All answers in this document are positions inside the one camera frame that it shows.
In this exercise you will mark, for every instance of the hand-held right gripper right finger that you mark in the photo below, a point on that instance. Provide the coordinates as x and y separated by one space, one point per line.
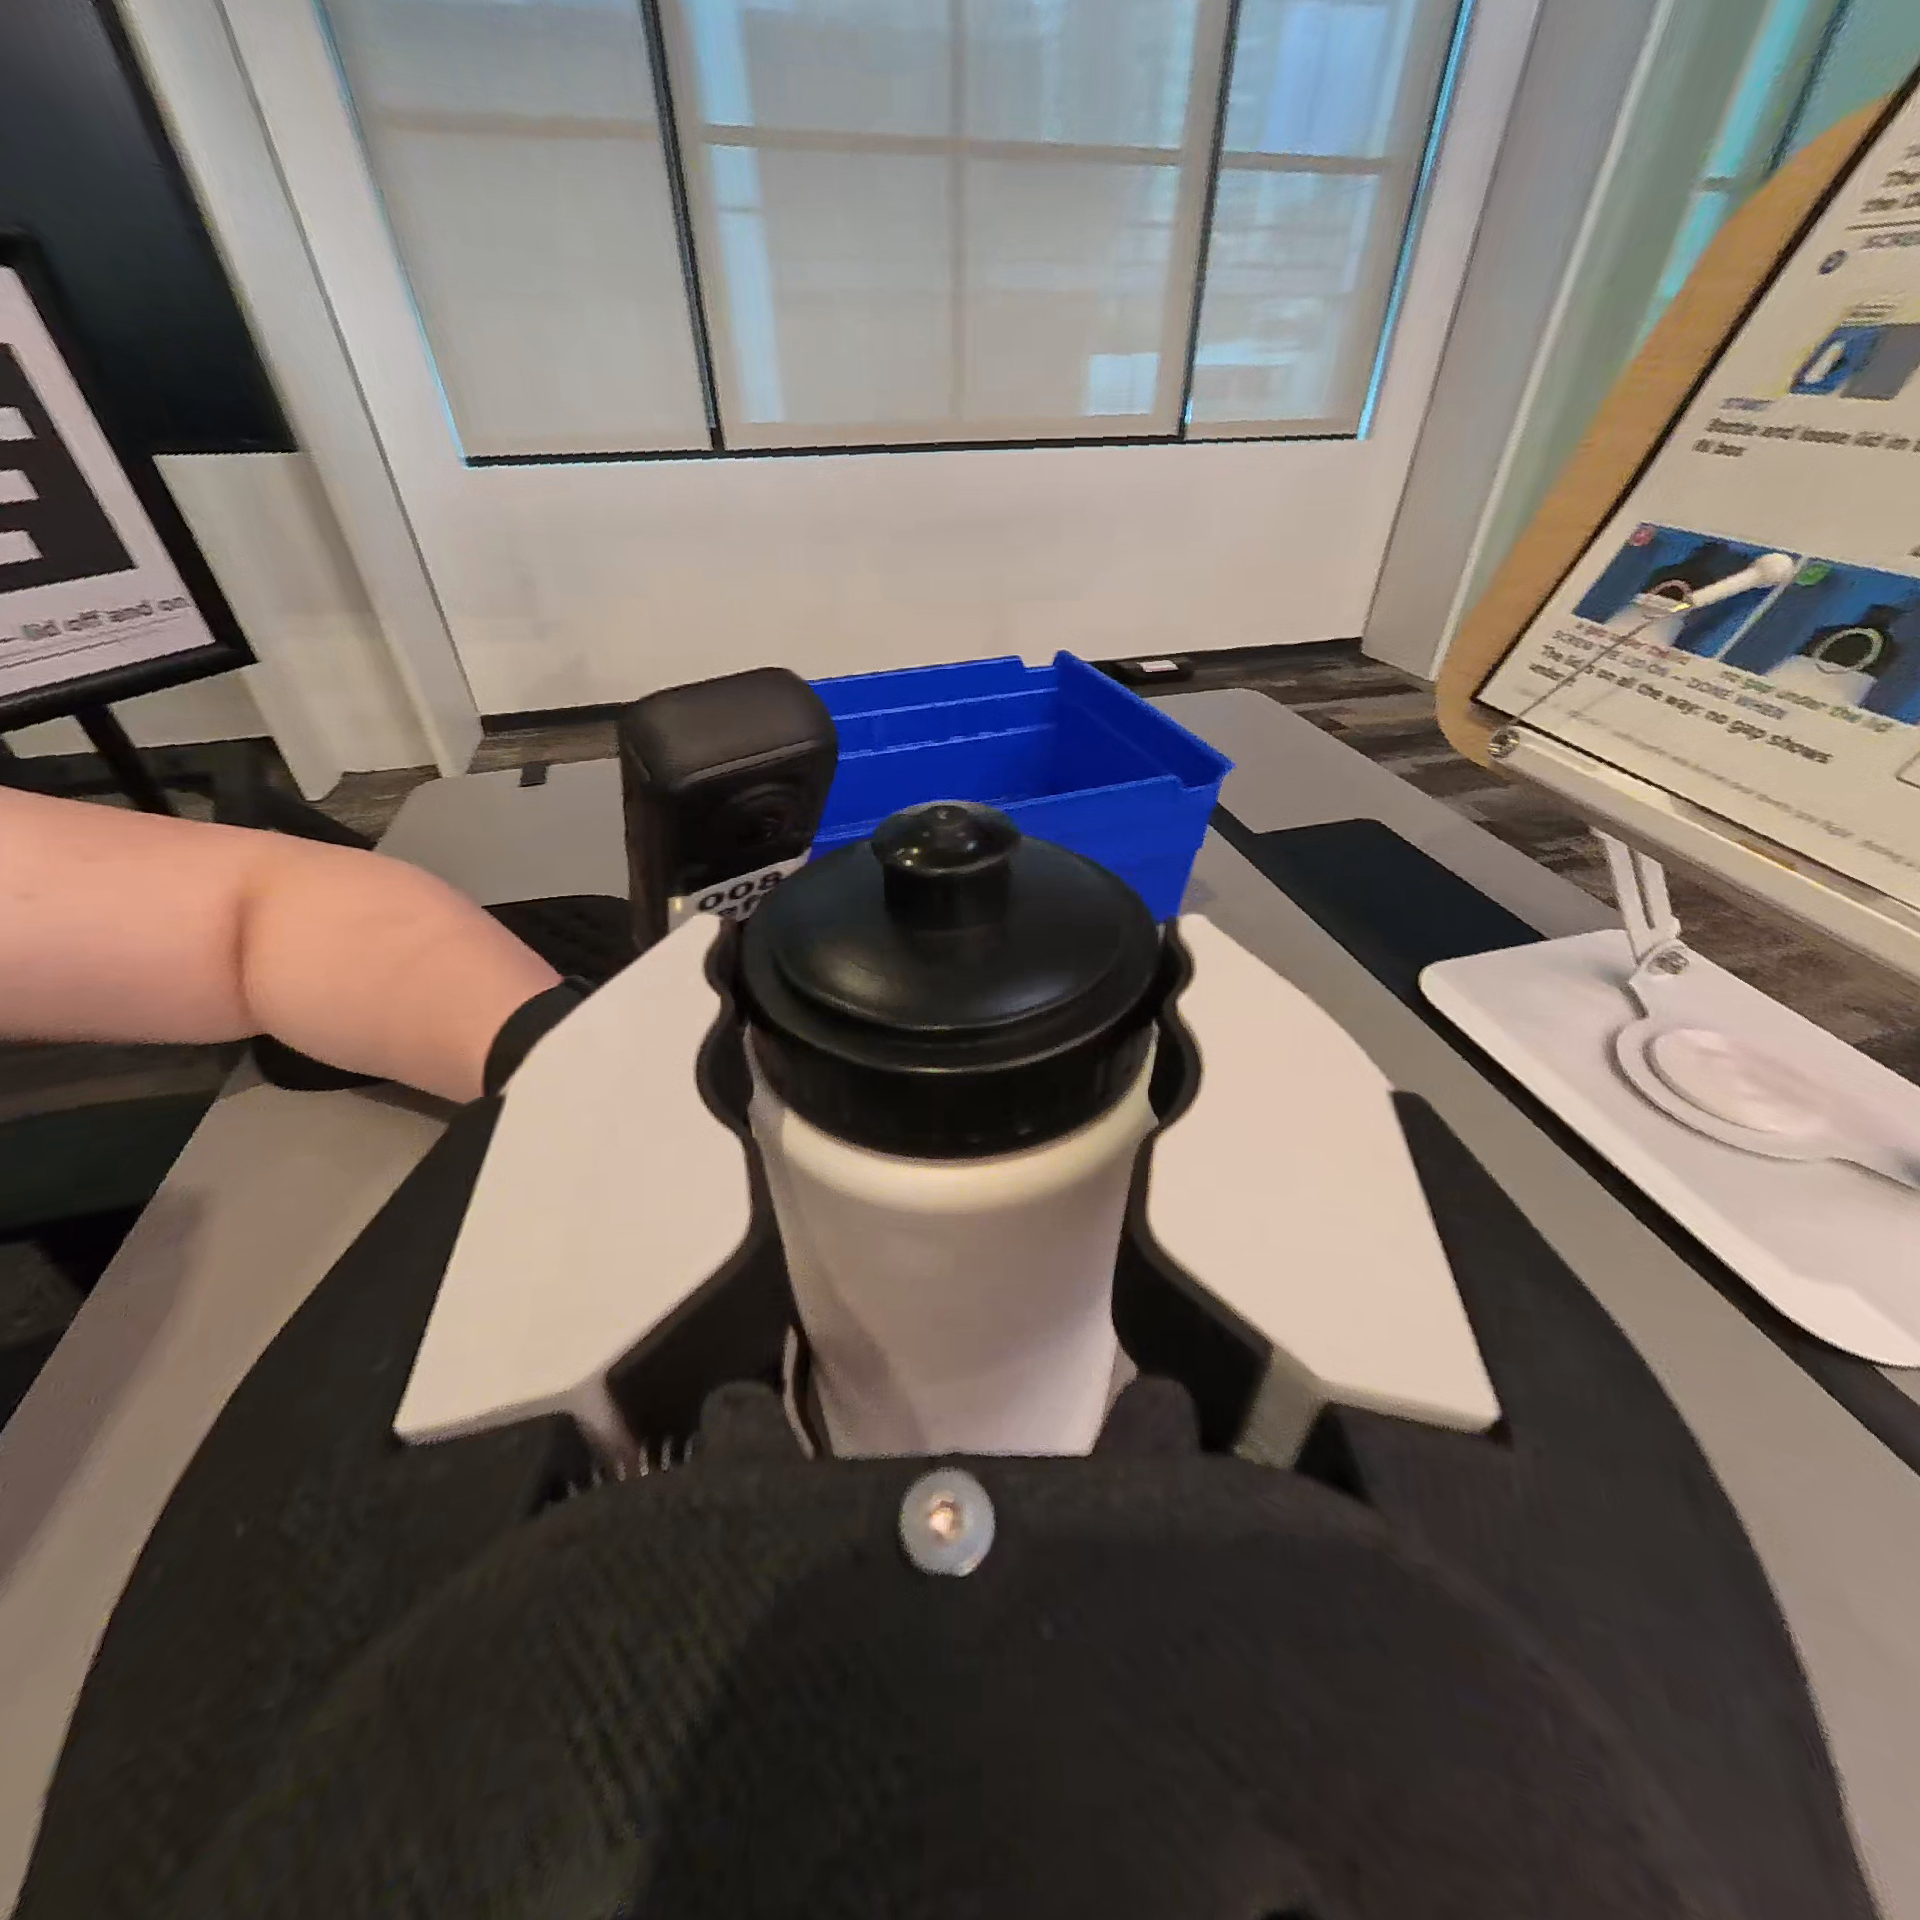
1321 1228

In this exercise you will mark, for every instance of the black mesh wrist rest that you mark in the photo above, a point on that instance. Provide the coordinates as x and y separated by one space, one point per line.
570 933

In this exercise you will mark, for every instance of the person's left forearm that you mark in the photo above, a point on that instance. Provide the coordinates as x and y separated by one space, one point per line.
270 933

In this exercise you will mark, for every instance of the black wrist band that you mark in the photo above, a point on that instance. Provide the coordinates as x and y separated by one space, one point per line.
517 1037

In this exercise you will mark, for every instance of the large dark wall screen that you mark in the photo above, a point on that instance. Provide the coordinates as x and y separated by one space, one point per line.
152 226

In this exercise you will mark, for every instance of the printed instruction sheet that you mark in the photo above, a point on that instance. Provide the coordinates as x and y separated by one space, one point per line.
1801 510

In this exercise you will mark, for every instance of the black rectangular table pad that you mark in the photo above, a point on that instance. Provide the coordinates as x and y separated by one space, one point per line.
1395 894

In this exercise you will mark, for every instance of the white plastic bottle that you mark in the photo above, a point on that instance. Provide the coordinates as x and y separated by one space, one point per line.
946 1291

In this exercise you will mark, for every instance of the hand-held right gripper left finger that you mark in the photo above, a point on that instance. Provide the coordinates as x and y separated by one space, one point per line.
580 1228

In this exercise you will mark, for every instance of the black framed sign stand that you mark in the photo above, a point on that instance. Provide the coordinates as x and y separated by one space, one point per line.
90 570

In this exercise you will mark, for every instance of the black bottle lid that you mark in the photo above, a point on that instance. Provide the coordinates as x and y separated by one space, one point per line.
946 990

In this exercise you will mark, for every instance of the blue plastic bin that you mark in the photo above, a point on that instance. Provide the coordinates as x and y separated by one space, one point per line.
1077 765

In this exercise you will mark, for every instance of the instruction board on white stand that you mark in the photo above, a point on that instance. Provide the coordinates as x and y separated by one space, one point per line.
1558 523

